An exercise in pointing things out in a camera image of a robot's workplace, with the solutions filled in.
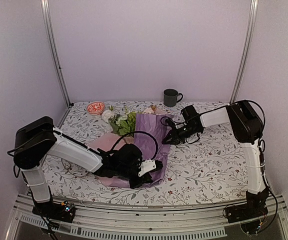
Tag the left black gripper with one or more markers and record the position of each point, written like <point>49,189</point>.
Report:
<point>145,178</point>

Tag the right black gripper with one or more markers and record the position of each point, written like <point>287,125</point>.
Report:
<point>173,133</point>

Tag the pink rose stem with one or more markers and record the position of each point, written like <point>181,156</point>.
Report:
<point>152,109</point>

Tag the green white flower sprig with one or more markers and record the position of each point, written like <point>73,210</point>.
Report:
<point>124,122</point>

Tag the dark grey metal mug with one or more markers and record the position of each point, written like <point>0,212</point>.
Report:
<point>171,97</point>

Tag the white rose long stem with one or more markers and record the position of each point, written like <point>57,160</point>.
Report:
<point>110,116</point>

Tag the red patterned ceramic bowl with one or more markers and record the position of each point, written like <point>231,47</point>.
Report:
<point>95,108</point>

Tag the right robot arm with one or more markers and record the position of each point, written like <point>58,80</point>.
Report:
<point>247,127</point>

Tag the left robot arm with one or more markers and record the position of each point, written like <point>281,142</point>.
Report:
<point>41,138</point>

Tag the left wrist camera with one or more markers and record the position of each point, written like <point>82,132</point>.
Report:
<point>146,166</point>

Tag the front aluminium rail base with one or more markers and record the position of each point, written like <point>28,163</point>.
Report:
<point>107,221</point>

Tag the right aluminium frame post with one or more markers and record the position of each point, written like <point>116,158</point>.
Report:
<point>246,49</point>

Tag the aluminium frame post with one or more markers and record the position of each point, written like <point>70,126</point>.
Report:
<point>51,39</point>
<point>246,49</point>

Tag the left aluminium frame post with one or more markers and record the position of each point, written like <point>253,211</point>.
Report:
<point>51,39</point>

